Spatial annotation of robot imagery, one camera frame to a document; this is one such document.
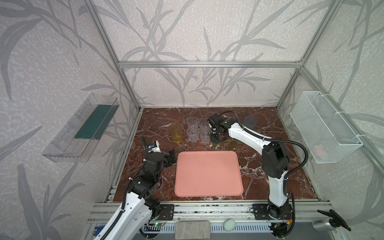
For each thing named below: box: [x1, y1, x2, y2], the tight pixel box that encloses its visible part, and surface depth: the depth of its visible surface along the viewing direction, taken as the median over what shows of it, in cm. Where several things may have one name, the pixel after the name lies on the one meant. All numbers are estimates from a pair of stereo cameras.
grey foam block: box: [175, 220, 211, 240], surface depth 68 cm
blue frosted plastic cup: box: [243, 115, 258, 130], surface depth 104 cm
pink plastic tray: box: [174, 150, 244, 197], surface depth 88 cm
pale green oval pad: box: [224, 218, 236, 232], surface depth 70 cm
